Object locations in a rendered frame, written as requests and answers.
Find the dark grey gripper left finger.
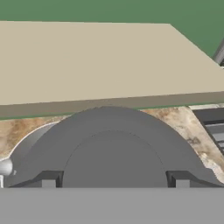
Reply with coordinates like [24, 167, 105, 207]
[10, 170, 65, 189]

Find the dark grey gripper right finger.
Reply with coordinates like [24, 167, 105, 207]
[165, 170, 223, 189]

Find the grey blender jar, white rim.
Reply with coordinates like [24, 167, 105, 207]
[0, 121, 61, 188]

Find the grey round blender lid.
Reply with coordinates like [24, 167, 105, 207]
[6, 106, 219, 189]

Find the small shiny white knob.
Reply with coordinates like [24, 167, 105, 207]
[0, 159, 14, 178]

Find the dark grey hob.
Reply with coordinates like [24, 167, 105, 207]
[190, 105, 224, 157]

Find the grey metal bar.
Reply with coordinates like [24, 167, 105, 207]
[212, 37, 224, 67]

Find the beige wall cupboard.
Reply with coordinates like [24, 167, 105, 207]
[0, 20, 224, 121]

